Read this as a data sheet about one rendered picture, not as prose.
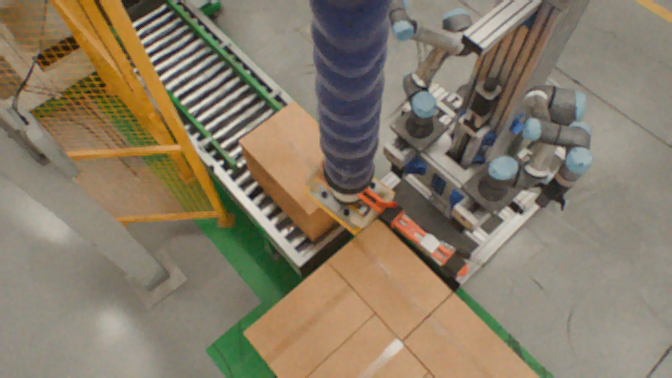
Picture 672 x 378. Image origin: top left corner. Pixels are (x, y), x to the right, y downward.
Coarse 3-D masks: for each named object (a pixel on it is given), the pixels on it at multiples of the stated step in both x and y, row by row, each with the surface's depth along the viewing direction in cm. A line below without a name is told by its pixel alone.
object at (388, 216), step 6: (384, 210) 233; (390, 210) 233; (396, 210) 233; (402, 210) 233; (378, 216) 234; (384, 216) 231; (390, 216) 231; (396, 216) 231; (384, 222) 233; (390, 222) 230
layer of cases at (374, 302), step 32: (352, 256) 299; (384, 256) 298; (416, 256) 298; (320, 288) 291; (352, 288) 291; (384, 288) 290; (416, 288) 290; (448, 288) 289; (288, 320) 283; (320, 320) 283; (352, 320) 283; (384, 320) 282; (416, 320) 282; (448, 320) 282; (480, 320) 281; (288, 352) 276; (320, 352) 276; (352, 352) 275; (384, 352) 275; (416, 352) 275; (448, 352) 274; (480, 352) 274; (512, 352) 274
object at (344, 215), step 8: (320, 184) 253; (304, 192) 252; (312, 192) 251; (320, 192) 251; (328, 192) 251; (312, 200) 251; (320, 200) 249; (328, 208) 248; (344, 208) 247; (352, 208) 247; (336, 216) 246; (344, 216) 245; (360, 216) 245; (344, 224) 244; (352, 224) 243; (352, 232) 243
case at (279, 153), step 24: (288, 120) 292; (312, 120) 292; (240, 144) 289; (264, 144) 285; (288, 144) 285; (312, 144) 285; (264, 168) 279; (288, 168) 278; (288, 192) 272; (312, 216) 270; (312, 240) 301
